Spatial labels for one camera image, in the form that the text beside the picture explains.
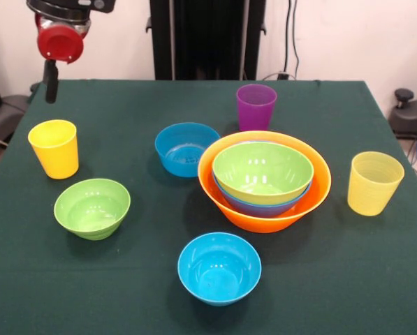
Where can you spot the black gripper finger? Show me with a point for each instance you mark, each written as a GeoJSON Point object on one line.
{"type": "Point", "coordinates": [50, 83]}

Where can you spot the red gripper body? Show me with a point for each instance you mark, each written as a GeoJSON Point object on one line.
{"type": "Point", "coordinates": [59, 43]}

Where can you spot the opaque yellow cup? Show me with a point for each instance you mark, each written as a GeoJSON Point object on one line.
{"type": "Point", "coordinates": [56, 157]}

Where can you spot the large green bowl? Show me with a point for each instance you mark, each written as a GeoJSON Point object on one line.
{"type": "Point", "coordinates": [264, 167]}

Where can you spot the large blue bowl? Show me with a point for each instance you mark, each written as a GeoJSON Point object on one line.
{"type": "Point", "coordinates": [264, 211]}

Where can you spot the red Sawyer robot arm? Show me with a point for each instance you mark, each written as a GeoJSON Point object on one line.
{"type": "Point", "coordinates": [72, 7]}

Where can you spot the dark grey base foot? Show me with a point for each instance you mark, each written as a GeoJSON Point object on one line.
{"type": "Point", "coordinates": [9, 111]}
{"type": "Point", "coordinates": [410, 118]}

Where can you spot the small green bowl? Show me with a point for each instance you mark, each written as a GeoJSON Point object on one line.
{"type": "Point", "coordinates": [89, 206]}

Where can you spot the small ribbed blue bowl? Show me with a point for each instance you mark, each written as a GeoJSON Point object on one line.
{"type": "Point", "coordinates": [180, 146]}

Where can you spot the purple cup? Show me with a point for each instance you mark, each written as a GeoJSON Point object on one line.
{"type": "Point", "coordinates": [256, 111]}

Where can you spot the small cyan bowl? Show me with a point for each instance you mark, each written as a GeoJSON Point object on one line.
{"type": "Point", "coordinates": [218, 268]}

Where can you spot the large orange bowl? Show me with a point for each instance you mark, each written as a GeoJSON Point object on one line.
{"type": "Point", "coordinates": [264, 223]}

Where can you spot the dark green tablecloth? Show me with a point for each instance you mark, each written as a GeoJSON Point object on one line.
{"type": "Point", "coordinates": [334, 261]}

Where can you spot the translucent yellow-green cup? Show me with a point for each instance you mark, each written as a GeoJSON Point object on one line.
{"type": "Point", "coordinates": [374, 188]}

